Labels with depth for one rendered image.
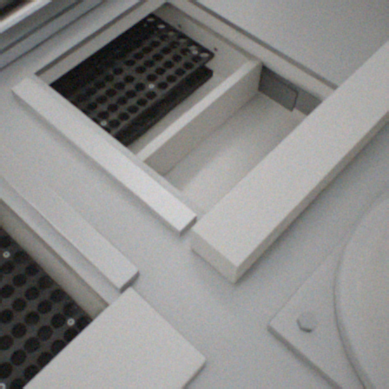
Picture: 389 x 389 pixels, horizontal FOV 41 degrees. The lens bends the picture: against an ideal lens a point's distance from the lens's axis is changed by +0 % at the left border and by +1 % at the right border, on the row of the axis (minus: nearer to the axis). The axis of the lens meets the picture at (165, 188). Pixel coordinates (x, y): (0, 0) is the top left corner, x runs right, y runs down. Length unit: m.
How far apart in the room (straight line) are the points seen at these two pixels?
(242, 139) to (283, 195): 0.23
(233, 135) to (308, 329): 0.31
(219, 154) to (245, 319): 0.27
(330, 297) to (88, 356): 0.19
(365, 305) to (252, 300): 0.09
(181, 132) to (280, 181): 0.17
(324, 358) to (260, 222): 0.11
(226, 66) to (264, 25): 0.10
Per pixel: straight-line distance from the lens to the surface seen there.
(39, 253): 0.58
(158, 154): 0.57
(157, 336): 0.40
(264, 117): 0.68
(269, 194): 0.43
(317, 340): 0.41
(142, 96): 0.60
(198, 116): 0.59
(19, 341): 0.48
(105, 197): 0.47
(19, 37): 0.59
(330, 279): 0.43
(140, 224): 0.45
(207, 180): 0.61
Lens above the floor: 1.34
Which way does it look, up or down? 58 degrees down
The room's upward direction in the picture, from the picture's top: 2 degrees counter-clockwise
